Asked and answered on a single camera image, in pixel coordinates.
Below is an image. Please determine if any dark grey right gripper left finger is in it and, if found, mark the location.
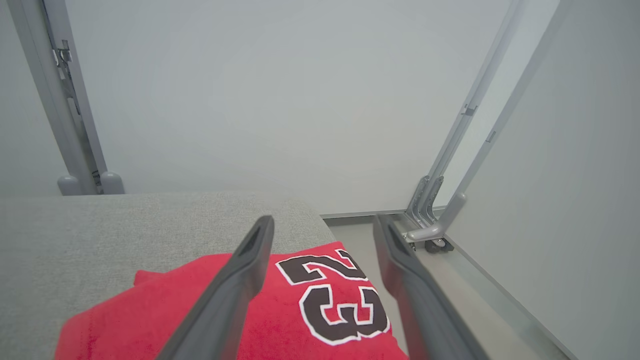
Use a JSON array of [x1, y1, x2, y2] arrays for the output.
[[157, 215, 276, 360]]

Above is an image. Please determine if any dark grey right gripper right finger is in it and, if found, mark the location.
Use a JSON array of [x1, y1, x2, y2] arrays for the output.
[[372, 214, 489, 360]]

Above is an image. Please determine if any red jersey with white sleeves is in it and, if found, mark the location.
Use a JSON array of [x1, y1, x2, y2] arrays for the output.
[[54, 241, 409, 360]]

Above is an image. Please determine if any small black caster wheel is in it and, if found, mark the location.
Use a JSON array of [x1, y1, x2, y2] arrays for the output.
[[424, 238, 455, 254]]

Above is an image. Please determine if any grey cushioned table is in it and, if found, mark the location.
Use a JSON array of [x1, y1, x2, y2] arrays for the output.
[[0, 192, 337, 360]]

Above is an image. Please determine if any grey double-bar partition frame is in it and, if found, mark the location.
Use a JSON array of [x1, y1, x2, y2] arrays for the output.
[[405, 0, 527, 227]]

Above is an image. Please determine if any grey partition post pair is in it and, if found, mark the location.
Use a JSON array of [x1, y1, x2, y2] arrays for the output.
[[7, 0, 126, 197]]

